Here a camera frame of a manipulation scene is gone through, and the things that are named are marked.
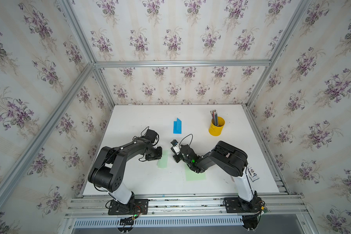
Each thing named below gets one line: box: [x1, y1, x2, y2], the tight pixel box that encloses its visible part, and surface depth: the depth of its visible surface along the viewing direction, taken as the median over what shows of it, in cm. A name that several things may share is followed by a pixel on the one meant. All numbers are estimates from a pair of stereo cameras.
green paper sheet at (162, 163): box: [156, 149, 169, 169], surface depth 91 cm
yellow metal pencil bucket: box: [208, 116, 226, 137], surface depth 98 cm
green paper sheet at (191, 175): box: [185, 166, 207, 182], surface depth 84 cm
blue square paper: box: [173, 117, 182, 135], surface depth 109 cm
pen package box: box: [247, 166, 260, 183], surface depth 84 cm
